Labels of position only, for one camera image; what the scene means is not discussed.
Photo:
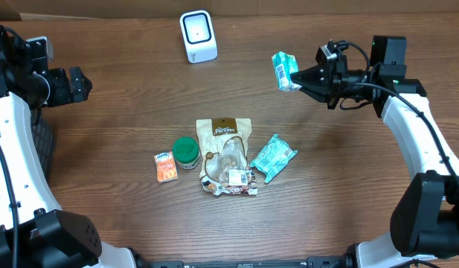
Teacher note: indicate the grey plastic mesh basket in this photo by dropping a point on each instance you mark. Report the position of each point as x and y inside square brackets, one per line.
[44, 141]

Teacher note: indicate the orange Kleenex tissue pack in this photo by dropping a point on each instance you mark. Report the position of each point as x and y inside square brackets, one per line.
[165, 167]

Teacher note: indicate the brown cardboard backdrop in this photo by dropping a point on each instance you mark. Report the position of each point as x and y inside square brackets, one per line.
[124, 9]

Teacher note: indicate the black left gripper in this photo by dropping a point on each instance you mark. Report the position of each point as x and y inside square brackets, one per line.
[65, 94]

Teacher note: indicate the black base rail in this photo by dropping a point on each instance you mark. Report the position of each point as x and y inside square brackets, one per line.
[310, 262]

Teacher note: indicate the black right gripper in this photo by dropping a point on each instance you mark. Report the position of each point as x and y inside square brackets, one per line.
[327, 81]

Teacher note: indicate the white barcode scanner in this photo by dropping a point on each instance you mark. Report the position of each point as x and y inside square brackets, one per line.
[198, 35]

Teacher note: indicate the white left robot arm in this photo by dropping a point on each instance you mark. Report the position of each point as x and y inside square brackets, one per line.
[34, 229]

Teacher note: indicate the teal wet wipes pack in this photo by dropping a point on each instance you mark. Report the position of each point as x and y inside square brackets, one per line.
[273, 158]

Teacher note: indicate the brown Pantree snack pouch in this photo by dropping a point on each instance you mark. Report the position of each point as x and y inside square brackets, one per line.
[223, 143]

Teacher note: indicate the green Kleenex tissue pack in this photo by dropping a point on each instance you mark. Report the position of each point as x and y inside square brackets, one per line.
[284, 65]

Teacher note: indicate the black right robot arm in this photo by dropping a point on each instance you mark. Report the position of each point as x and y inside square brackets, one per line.
[424, 225]

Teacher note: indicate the green lid jar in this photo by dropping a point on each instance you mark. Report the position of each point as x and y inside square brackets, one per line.
[186, 153]

